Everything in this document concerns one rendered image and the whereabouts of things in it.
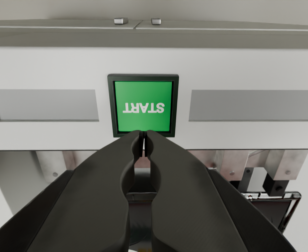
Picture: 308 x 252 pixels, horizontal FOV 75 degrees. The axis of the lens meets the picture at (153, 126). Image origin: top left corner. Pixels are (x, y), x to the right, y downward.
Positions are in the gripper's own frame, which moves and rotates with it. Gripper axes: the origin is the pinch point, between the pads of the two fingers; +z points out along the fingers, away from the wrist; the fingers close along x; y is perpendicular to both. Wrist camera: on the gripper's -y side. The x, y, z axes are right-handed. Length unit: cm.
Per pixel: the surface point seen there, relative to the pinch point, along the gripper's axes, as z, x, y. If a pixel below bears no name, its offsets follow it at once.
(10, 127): 5.6, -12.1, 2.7
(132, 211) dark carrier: 11.6, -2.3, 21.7
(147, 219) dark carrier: 11.6, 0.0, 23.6
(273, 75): 5.7, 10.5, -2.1
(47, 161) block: 10.8, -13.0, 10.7
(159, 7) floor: 102, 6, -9
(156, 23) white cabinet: 39.7, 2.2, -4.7
